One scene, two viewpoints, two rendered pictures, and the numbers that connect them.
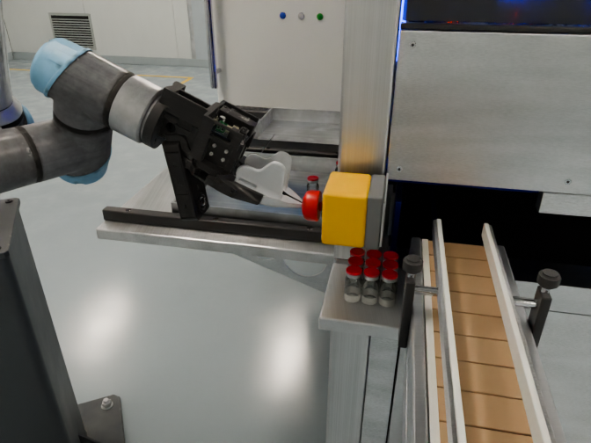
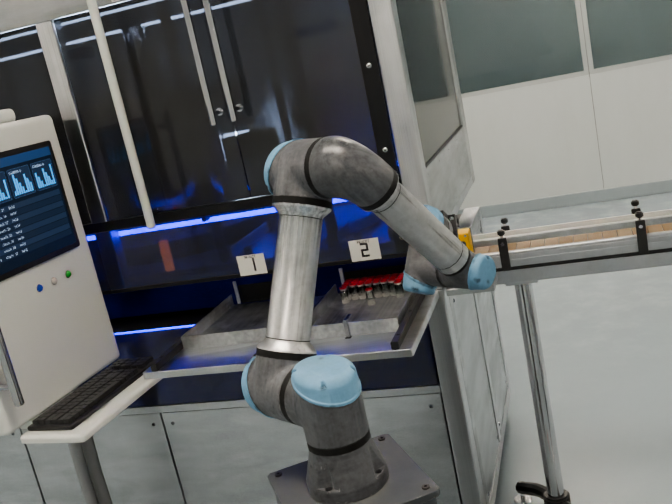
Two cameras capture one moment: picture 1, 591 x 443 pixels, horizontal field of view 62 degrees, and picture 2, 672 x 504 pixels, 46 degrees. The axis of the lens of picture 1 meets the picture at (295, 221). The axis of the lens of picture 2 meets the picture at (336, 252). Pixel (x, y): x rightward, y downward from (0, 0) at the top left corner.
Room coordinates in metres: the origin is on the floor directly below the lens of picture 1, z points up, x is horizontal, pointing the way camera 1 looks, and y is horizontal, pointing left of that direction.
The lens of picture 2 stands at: (0.63, 2.01, 1.53)
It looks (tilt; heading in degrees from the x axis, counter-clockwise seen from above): 13 degrees down; 277
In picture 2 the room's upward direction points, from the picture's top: 12 degrees counter-clockwise
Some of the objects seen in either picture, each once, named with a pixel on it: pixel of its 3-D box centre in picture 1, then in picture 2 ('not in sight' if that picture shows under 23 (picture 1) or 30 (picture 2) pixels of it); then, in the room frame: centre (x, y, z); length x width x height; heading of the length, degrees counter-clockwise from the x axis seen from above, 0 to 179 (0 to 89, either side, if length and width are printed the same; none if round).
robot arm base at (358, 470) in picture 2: not in sight; (343, 457); (0.85, 0.71, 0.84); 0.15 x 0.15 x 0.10
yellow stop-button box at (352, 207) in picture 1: (352, 209); (457, 244); (0.56, -0.07, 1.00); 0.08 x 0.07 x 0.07; 78
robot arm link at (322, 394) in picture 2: not in sight; (327, 398); (0.86, 0.70, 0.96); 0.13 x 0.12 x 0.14; 137
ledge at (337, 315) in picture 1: (377, 299); (472, 282); (0.53, -0.11, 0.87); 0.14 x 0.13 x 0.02; 78
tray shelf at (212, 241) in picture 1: (282, 166); (300, 327); (1.01, 0.03, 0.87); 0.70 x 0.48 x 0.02; 168
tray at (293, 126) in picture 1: (326, 132); (250, 315); (1.16, -0.08, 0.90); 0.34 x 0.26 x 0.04; 78
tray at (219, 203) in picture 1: (288, 189); (364, 305); (0.83, 0.01, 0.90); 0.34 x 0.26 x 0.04; 78
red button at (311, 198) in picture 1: (317, 206); not in sight; (0.57, -0.03, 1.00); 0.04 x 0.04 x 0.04; 78
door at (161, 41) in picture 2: not in sight; (151, 108); (1.33, -0.22, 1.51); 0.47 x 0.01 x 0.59; 168
